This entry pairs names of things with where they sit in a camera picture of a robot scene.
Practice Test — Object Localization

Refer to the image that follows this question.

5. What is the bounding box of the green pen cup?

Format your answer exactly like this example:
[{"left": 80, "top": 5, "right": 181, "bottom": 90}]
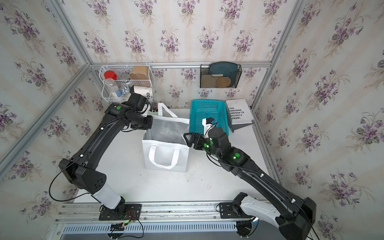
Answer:
[{"left": 148, "top": 101, "right": 158, "bottom": 115}]

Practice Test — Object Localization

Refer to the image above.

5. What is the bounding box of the white insulated delivery bag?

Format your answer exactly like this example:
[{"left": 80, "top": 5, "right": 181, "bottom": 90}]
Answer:
[{"left": 142, "top": 103, "right": 190, "bottom": 173}]

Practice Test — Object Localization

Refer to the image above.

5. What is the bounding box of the clear plastic bottle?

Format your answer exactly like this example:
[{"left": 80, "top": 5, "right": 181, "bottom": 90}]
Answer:
[{"left": 105, "top": 78, "right": 122, "bottom": 98}]

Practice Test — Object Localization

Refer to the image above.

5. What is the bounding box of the white book with text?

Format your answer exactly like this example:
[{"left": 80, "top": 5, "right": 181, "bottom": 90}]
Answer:
[{"left": 226, "top": 99, "right": 254, "bottom": 126}]

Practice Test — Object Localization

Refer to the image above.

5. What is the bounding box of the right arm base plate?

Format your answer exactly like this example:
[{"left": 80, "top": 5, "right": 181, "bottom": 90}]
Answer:
[{"left": 215, "top": 202, "right": 251, "bottom": 219}]

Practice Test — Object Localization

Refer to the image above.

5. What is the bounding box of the teal plate in organizer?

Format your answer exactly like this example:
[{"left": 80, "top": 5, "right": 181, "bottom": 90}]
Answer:
[{"left": 209, "top": 62, "right": 238, "bottom": 77}]

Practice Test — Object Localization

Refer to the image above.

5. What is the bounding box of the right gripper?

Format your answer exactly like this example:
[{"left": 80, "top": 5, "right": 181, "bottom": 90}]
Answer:
[{"left": 182, "top": 132, "right": 223, "bottom": 162}]

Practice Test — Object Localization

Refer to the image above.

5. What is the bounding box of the small circuit board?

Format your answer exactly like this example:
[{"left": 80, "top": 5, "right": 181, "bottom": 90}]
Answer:
[{"left": 110, "top": 223, "right": 125, "bottom": 232}]

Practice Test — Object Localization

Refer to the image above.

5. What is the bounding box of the teal plastic basket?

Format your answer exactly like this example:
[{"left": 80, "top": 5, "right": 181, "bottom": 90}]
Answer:
[{"left": 189, "top": 99, "right": 229, "bottom": 135}]

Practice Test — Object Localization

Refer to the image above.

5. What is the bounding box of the white cylindrical cup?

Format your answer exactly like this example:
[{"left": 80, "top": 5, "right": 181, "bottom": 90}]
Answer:
[{"left": 131, "top": 85, "right": 153, "bottom": 99}]

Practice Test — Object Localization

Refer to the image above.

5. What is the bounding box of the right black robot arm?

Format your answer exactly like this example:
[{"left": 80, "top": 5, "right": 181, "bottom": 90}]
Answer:
[{"left": 184, "top": 126, "right": 317, "bottom": 240}]

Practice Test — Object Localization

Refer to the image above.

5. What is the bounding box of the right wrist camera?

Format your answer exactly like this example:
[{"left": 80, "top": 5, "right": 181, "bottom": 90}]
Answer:
[{"left": 202, "top": 118, "right": 218, "bottom": 138}]

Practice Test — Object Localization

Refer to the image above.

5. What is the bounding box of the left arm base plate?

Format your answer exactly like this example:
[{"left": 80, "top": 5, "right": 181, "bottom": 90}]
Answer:
[{"left": 99, "top": 204, "right": 142, "bottom": 221}]

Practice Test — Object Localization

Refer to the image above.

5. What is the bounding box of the red lid jar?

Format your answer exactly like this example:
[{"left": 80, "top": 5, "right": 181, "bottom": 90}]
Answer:
[{"left": 104, "top": 71, "right": 118, "bottom": 81}]

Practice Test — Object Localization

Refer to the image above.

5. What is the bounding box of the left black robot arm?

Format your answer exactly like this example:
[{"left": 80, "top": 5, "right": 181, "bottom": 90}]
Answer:
[{"left": 59, "top": 93, "right": 153, "bottom": 214}]

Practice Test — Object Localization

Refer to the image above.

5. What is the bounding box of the round cork coaster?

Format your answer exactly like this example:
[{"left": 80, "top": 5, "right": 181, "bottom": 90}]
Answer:
[{"left": 216, "top": 77, "right": 232, "bottom": 88}]

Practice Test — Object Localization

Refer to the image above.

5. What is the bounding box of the white wire wall basket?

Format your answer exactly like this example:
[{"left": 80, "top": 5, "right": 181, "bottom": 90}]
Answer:
[{"left": 99, "top": 65, "right": 155, "bottom": 103}]

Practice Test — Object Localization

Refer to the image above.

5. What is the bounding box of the black mesh wall organizer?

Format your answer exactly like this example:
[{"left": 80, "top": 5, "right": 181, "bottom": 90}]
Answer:
[{"left": 200, "top": 64, "right": 243, "bottom": 89}]

